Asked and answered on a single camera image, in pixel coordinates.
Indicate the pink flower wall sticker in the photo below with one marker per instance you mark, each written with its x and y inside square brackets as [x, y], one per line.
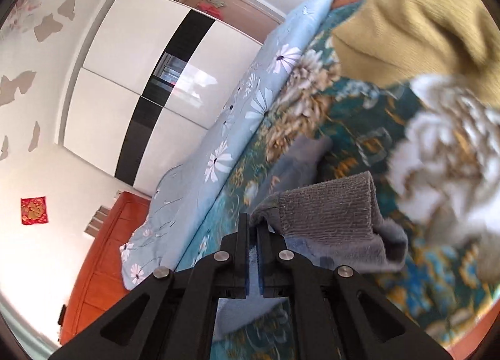
[23, 8]

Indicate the grey ribbed object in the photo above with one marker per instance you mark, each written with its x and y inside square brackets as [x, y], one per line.
[95, 221]

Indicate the grey hanging cloth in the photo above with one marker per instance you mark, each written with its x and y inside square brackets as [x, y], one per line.
[216, 2]

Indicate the wooden door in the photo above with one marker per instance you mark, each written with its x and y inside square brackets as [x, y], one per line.
[242, 8]

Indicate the yellow knit sweater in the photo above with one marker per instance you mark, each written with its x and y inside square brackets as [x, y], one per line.
[422, 23]

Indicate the red square wall decoration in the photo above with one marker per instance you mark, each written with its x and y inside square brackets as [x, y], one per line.
[34, 210]

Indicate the white wardrobe with black stripe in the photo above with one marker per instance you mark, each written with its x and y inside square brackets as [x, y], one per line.
[113, 109]

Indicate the green floral blanket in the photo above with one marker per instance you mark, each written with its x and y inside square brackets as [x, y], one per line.
[359, 117]

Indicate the light blue daisy quilt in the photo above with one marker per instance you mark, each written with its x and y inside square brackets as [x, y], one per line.
[218, 129]

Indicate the grey-blue garment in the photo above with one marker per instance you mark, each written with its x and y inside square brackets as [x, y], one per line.
[332, 211]

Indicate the pink hanging cloth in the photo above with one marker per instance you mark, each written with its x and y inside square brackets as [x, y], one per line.
[207, 9]

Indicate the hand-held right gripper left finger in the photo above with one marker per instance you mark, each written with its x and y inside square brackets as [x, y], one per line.
[244, 262]

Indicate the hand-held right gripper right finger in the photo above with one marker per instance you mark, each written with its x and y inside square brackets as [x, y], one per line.
[262, 266]

